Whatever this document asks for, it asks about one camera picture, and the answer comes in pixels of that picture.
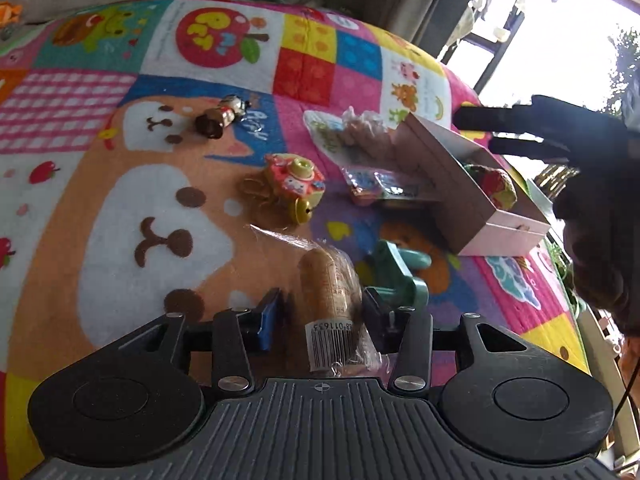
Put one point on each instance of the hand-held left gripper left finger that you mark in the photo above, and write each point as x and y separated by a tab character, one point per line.
268	320

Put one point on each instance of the pale yellow hanging cloth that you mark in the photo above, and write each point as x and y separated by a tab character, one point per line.
470	17

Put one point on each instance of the red patterned plush toy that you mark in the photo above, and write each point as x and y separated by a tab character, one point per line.
495	182

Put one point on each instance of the plastic-wrapped bread stick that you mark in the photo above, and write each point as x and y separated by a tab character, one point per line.
322	280

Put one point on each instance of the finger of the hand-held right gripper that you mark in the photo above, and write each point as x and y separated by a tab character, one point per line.
492	117
530	150

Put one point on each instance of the black window frame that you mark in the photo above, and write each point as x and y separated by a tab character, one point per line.
495	50

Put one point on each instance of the orange plush toy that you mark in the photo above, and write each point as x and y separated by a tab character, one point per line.
9	12

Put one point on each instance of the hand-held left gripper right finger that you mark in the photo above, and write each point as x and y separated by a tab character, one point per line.
374	312

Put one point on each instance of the pink cardboard box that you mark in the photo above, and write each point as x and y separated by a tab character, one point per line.
450	200

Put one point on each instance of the clear plastic bag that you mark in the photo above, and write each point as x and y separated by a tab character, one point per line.
369	135

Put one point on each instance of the colourful printed play mat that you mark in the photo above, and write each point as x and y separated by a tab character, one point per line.
150	210

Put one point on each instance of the small brown bottle figurine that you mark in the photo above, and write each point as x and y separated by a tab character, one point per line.
220	117

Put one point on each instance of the white yellow printed packet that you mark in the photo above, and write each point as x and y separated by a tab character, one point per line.
324	132

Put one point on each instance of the teal plastic toy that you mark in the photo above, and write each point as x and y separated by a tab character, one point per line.
395	280

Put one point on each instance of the pink toy camera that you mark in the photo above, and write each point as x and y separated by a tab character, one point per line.
295	176

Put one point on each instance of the person's right hand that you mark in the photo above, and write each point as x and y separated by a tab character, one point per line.
602	260

